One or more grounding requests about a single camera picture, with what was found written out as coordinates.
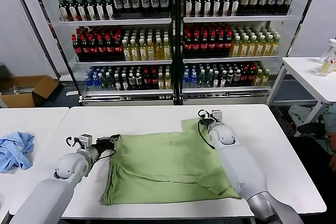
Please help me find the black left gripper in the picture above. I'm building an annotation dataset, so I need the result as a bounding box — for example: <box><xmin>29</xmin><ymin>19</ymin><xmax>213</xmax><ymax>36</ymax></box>
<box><xmin>96</xmin><ymin>134</ymin><xmax>121</xmax><ymax>153</ymax></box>

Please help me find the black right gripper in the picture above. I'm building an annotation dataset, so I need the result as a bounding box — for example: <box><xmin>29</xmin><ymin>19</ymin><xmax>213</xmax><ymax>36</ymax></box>
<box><xmin>198</xmin><ymin>118</ymin><xmax>215</xmax><ymax>130</ymax></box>

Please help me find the light green printed t-shirt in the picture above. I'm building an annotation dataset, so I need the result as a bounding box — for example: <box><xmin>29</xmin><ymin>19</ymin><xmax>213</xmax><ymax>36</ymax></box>
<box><xmin>101</xmin><ymin>118</ymin><xmax>242</xmax><ymax>206</ymax></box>

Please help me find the white cooler shelf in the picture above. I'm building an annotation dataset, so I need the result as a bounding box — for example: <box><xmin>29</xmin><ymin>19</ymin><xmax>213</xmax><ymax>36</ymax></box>
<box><xmin>183</xmin><ymin>56</ymin><xmax>279</xmax><ymax>63</ymax></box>
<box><xmin>183</xmin><ymin>16</ymin><xmax>292</xmax><ymax>24</ymax></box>
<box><xmin>75</xmin><ymin>60</ymin><xmax>173</xmax><ymax>66</ymax></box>
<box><xmin>82</xmin><ymin>89</ymin><xmax>174</xmax><ymax>96</ymax></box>
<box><xmin>182</xmin><ymin>86</ymin><xmax>270</xmax><ymax>94</ymax></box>
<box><xmin>60</xmin><ymin>18</ymin><xmax>173</xmax><ymax>27</ymax></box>

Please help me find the red cap cola bottle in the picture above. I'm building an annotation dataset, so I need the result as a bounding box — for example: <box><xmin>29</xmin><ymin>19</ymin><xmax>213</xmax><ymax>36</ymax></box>
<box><xmin>225</xmin><ymin>32</ymin><xmax>233</xmax><ymax>57</ymax></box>
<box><xmin>216</xmin><ymin>33</ymin><xmax>225</xmax><ymax>57</ymax></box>
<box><xmin>184</xmin><ymin>33</ymin><xmax>193</xmax><ymax>57</ymax></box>
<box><xmin>200</xmin><ymin>33</ymin><xmax>209</xmax><ymax>57</ymax></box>
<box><xmin>97</xmin><ymin>34</ymin><xmax>106</xmax><ymax>61</ymax></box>
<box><xmin>192</xmin><ymin>33</ymin><xmax>201</xmax><ymax>57</ymax></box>
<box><xmin>89</xmin><ymin>34</ymin><xmax>98</xmax><ymax>61</ymax></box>
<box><xmin>105</xmin><ymin>34</ymin><xmax>114</xmax><ymax>61</ymax></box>
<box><xmin>208</xmin><ymin>33</ymin><xmax>217</xmax><ymax>57</ymax></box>
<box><xmin>80</xmin><ymin>34</ymin><xmax>90</xmax><ymax>61</ymax></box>
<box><xmin>113</xmin><ymin>34</ymin><xmax>123</xmax><ymax>61</ymax></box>
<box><xmin>72</xmin><ymin>34</ymin><xmax>82</xmax><ymax>61</ymax></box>

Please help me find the yellow tea bottle green cap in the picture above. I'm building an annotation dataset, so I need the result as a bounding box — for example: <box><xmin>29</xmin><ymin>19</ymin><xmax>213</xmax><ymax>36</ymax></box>
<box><xmin>264</xmin><ymin>35</ymin><xmax>272</xmax><ymax>57</ymax></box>
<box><xmin>271</xmin><ymin>35</ymin><xmax>280</xmax><ymax>57</ymax></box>
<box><xmin>231</xmin><ymin>36</ymin><xmax>240</xmax><ymax>58</ymax></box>
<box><xmin>139</xmin><ymin>39</ymin><xmax>148</xmax><ymax>61</ymax></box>
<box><xmin>163</xmin><ymin>37</ymin><xmax>172</xmax><ymax>61</ymax></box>
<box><xmin>256</xmin><ymin>36</ymin><xmax>264</xmax><ymax>57</ymax></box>
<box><xmin>122</xmin><ymin>39</ymin><xmax>131</xmax><ymax>61</ymax></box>
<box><xmin>130</xmin><ymin>39</ymin><xmax>139</xmax><ymax>61</ymax></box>
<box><xmin>155</xmin><ymin>38</ymin><xmax>164</xmax><ymax>61</ymax></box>
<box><xmin>146</xmin><ymin>38</ymin><xmax>156</xmax><ymax>61</ymax></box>
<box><xmin>247</xmin><ymin>36</ymin><xmax>256</xmax><ymax>57</ymax></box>
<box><xmin>239</xmin><ymin>36</ymin><xmax>248</xmax><ymax>58</ymax></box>

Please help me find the pale crumpled cloth pile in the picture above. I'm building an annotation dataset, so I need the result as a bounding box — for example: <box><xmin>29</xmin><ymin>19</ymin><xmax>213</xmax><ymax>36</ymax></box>
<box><xmin>288</xmin><ymin>105</ymin><xmax>320</xmax><ymax>130</ymax></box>

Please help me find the crumpled light blue shirt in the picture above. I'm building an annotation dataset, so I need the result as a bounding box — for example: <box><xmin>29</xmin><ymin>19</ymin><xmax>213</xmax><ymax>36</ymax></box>
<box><xmin>0</xmin><ymin>131</ymin><xmax>36</xmax><ymax>174</ymax></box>

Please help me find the black chair seat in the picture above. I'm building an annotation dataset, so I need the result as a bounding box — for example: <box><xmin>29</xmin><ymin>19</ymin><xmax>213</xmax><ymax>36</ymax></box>
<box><xmin>298</xmin><ymin>122</ymin><xmax>327</xmax><ymax>138</ymax></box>

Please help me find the open brown cardboard box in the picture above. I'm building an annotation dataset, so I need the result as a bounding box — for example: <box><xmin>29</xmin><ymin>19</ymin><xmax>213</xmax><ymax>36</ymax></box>
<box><xmin>0</xmin><ymin>76</ymin><xmax>60</xmax><ymax>109</ymax></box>

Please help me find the white side table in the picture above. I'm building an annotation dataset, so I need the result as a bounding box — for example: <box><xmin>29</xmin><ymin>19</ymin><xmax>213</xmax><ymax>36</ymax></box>
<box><xmin>266</xmin><ymin>56</ymin><xmax>336</xmax><ymax>130</ymax></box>

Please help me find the grey metal rods bundle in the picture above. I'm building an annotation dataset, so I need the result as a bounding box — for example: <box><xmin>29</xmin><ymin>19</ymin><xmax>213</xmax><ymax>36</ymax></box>
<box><xmin>1</xmin><ymin>85</ymin><xmax>36</xmax><ymax>95</ymax></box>

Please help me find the green cap white label bottle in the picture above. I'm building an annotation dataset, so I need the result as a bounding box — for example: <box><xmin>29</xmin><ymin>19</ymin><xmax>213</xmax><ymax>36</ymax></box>
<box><xmin>94</xmin><ymin>0</ymin><xmax>106</xmax><ymax>22</ymax></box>
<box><xmin>221</xmin><ymin>0</ymin><xmax>231</xmax><ymax>17</ymax></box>
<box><xmin>76</xmin><ymin>0</ymin><xmax>88</xmax><ymax>22</ymax></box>
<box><xmin>58</xmin><ymin>0</ymin><xmax>70</xmax><ymax>22</ymax></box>
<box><xmin>203</xmin><ymin>0</ymin><xmax>212</xmax><ymax>17</ymax></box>
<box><xmin>193</xmin><ymin>0</ymin><xmax>203</xmax><ymax>17</ymax></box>
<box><xmin>85</xmin><ymin>0</ymin><xmax>97</xmax><ymax>22</ymax></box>
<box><xmin>184</xmin><ymin>0</ymin><xmax>194</xmax><ymax>17</ymax></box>
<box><xmin>67</xmin><ymin>0</ymin><xmax>79</xmax><ymax>22</ymax></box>
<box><xmin>212</xmin><ymin>0</ymin><xmax>222</xmax><ymax>17</ymax></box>
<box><xmin>103</xmin><ymin>0</ymin><xmax>115</xmax><ymax>21</ymax></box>
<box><xmin>231</xmin><ymin>0</ymin><xmax>240</xmax><ymax>17</ymax></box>

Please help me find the seated person in green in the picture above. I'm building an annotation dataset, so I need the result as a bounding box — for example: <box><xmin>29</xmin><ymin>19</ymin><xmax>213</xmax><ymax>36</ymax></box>
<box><xmin>324</xmin><ymin>103</ymin><xmax>336</xmax><ymax>174</ymax></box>

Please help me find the clear glass bottle white cap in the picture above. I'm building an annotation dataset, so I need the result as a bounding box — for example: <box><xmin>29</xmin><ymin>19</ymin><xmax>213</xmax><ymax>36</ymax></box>
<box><xmin>318</xmin><ymin>39</ymin><xmax>336</xmax><ymax>77</ymax></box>

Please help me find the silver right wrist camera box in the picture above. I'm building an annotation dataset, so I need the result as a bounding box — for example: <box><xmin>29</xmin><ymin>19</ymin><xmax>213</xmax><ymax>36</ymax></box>
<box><xmin>198</xmin><ymin>110</ymin><xmax>224</xmax><ymax>123</ymax></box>

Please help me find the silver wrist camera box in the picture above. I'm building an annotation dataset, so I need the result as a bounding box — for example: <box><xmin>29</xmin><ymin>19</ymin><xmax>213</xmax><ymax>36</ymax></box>
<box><xmin>65</xmin><ymin>134</ymin><xmax>94</xmax><ymax>148</ymax></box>
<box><xmin>198</xmin><ymin>110</ymin><xmax>224</xmax><ymax>123</ymax></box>

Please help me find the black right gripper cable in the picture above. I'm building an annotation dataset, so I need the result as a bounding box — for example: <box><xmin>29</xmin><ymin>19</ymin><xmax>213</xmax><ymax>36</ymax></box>
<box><xmin>197</xmin><ymin>124</ymin><xmax>218</xmax><ymax>152</ymax></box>

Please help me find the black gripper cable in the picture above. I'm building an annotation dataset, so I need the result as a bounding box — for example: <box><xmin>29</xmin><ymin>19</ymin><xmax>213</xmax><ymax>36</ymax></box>
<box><xmin>197</xmin><ymin>124</ymin><xmax>218</xmax><ymax>152</ymax></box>
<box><xmin>98</xmin><ymin>148</ymin><xmax>117</xmax><ymax>159</ymax></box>

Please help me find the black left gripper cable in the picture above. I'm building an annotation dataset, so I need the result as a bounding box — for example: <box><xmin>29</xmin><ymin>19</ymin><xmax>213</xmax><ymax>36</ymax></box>
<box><xmin>98</xmin><ymin>148</ymin><xmax>117</xmax><ymax>159</ymax></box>

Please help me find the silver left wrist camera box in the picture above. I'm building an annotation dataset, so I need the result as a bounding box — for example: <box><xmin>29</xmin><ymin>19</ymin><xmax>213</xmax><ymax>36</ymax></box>
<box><xmin>65</xmin><ymin>134</ymin><xmax>94</xmax><ymax>148</ymax></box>

